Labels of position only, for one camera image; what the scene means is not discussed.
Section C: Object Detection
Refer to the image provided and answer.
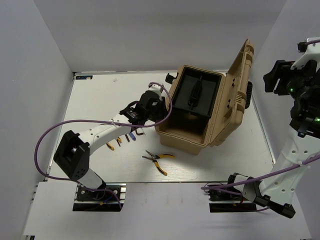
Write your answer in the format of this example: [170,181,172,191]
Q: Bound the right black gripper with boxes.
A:
[262,57,318,101]

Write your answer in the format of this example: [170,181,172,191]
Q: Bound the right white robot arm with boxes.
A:
[225,60,320,219]

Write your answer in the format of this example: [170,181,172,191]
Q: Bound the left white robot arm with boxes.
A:
[53,88,168,200]

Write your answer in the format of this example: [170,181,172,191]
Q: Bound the brown L-shaped hex key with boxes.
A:
[135,128,145,136]

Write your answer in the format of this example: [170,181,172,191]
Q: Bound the yellow black pliers left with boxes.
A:
[106,137,121,151]

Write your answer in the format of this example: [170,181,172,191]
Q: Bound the black toolbox inner tray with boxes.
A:
[172,67,222,119]

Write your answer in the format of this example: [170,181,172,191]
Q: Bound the yellow black needle-nose pliers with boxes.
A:
[142,150,175,176]

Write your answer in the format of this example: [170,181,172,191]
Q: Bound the blue label sticker left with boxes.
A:
[75,75,93,80]

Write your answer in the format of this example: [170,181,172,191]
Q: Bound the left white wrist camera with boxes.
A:
[148,82,164,97]

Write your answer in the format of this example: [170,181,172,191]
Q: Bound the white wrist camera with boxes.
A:
[148,82,164,97]
[290,37,320,70]

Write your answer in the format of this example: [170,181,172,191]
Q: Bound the blue red handled screwdriver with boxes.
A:
[128,132,136,141]

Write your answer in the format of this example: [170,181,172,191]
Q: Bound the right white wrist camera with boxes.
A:
[290,37,320,70]

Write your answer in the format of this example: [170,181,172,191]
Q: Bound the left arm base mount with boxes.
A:
[72,183,126,212]

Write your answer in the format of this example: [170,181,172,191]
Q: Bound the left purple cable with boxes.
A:
[34,81,173,210]

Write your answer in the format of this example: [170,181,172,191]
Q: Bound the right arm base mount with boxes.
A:
[204,188,258,213]

